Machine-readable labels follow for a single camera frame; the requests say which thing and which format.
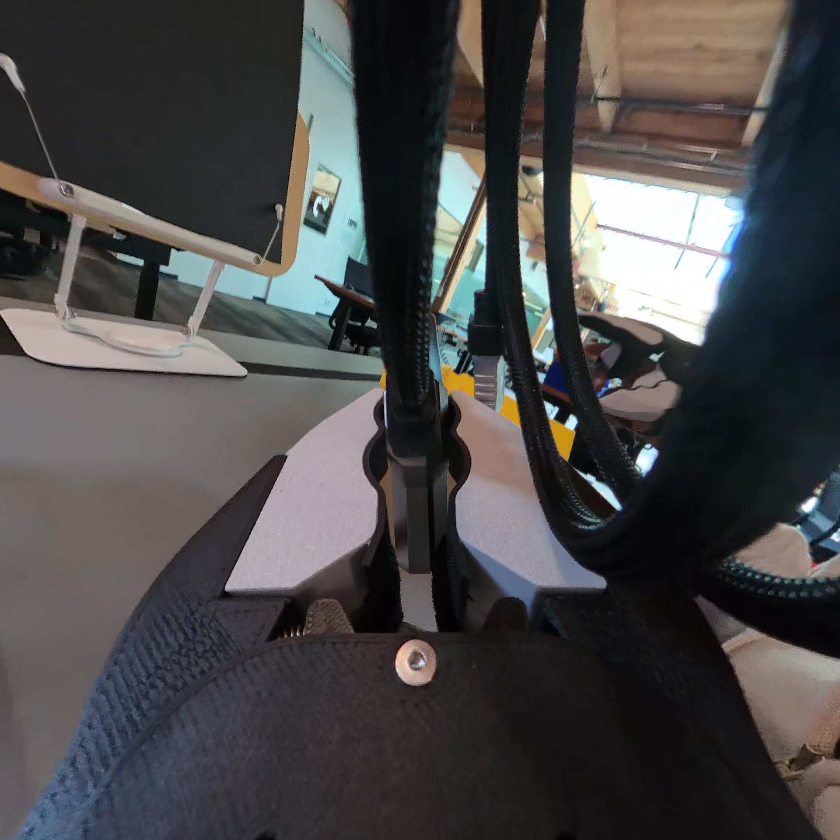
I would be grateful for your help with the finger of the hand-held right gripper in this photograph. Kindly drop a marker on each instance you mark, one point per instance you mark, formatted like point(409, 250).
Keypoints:
point(630, 336)
point(640, 401)

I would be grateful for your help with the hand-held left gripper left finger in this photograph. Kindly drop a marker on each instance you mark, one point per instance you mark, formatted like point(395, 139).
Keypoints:
point(308, 525)

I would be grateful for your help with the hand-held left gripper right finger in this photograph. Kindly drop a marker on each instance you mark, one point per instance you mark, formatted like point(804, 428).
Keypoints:
point(505, 525)

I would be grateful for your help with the yellow plastic bin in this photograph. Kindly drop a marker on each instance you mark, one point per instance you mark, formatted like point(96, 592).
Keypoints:
point(561, 436)

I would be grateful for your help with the dark desk mat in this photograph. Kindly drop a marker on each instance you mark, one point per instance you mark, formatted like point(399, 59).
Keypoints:
point(308, 369)

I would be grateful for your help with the grey desk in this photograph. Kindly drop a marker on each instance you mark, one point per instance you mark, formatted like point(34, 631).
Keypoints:
point(131, 492)

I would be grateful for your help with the wooden desk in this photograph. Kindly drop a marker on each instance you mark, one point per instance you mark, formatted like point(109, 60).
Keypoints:
point(348, 298)
point(98, 223)

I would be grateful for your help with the black office chair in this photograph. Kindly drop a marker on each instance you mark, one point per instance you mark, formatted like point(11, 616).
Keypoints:
point(358, 275)

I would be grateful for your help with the framed wall picture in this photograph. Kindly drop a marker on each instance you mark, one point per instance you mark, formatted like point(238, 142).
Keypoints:
point(321, 200)

